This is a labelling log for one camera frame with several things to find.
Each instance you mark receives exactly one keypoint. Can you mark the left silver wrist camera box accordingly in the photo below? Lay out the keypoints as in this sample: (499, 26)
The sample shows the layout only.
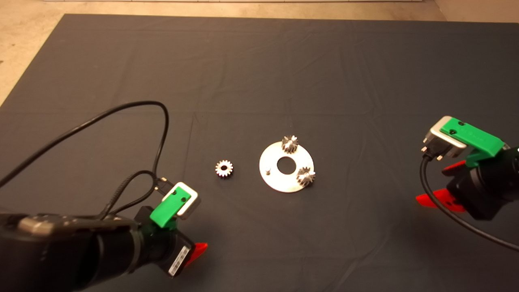
(192, 205)

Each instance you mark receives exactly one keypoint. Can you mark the shiny steel planetary gear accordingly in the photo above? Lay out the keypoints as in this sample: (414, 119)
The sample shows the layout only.
(219, 168)

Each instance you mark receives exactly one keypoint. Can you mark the dark grey table cloth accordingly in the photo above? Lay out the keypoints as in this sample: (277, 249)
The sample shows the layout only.
(243, 61)

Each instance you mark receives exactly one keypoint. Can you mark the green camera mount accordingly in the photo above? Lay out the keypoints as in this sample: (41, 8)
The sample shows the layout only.
(474, 138)
(166, 211)

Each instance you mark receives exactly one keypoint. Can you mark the round metal carrier plate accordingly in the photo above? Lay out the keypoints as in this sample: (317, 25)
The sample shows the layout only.
(271, 180)

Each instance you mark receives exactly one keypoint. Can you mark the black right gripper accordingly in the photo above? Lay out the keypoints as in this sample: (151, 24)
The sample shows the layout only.
(486, 186)

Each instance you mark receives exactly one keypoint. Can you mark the right green camera mount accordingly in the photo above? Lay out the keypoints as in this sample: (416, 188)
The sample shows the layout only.
(474, 138)

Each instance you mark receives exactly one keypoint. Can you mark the dark steel planetary gear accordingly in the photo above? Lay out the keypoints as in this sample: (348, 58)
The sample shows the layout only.
(305, 177)
(290, 145)

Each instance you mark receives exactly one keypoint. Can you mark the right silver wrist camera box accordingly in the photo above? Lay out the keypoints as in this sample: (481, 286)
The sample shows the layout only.
(440, 140)

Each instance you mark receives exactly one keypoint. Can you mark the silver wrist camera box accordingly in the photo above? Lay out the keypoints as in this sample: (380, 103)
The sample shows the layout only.
(440, 140)
(192, 205)

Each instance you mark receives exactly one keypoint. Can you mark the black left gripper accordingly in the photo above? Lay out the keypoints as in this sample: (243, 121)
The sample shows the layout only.
(162, 247)

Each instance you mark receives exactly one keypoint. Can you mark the left green camera mount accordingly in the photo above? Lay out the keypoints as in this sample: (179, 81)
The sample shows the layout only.
(166, 211)

